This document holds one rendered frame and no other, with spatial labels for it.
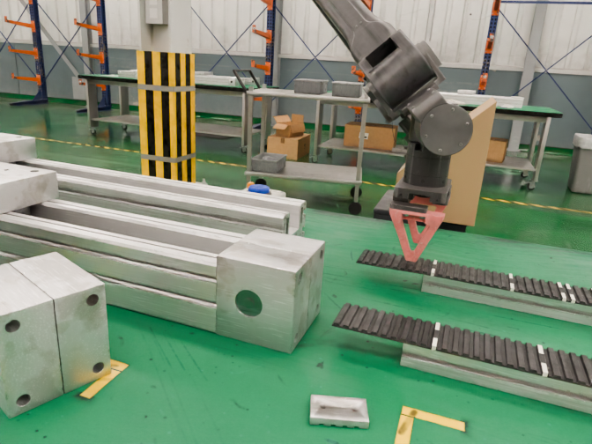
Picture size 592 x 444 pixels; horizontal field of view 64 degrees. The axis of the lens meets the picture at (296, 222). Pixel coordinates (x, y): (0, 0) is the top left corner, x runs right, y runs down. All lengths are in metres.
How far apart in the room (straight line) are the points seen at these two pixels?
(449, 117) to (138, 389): 0.42
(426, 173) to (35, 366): 0.48
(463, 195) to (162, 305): 0.65
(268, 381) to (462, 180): 0.65
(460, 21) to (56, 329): 7.91
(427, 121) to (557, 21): 7.72
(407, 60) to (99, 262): 0.44
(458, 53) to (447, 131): 7.62
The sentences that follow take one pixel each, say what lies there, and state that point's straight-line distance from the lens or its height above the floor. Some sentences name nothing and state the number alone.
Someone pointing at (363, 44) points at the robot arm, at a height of 1.10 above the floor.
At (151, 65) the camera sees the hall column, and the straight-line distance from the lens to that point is 3.92.
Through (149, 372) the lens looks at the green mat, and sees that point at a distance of 0.50.
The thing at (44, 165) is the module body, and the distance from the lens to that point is 1.03.
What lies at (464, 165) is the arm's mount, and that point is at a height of 0.90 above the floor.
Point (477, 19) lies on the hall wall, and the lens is 8.16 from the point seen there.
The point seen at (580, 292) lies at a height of 0.81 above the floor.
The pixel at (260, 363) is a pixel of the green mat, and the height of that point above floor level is 0.78.
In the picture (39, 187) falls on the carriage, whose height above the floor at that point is 0.89.
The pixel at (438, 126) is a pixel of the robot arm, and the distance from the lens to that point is 0.56.
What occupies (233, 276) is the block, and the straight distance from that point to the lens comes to 0.51.
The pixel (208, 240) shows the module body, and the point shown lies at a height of 0.86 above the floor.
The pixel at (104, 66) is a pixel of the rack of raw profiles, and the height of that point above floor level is 0.82.
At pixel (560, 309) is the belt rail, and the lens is 0.71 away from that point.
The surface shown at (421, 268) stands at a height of 0.81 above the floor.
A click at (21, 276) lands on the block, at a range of 0.50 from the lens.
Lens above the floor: 1.07
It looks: 18 degrees down
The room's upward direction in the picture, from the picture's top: 3 degrees clockwise
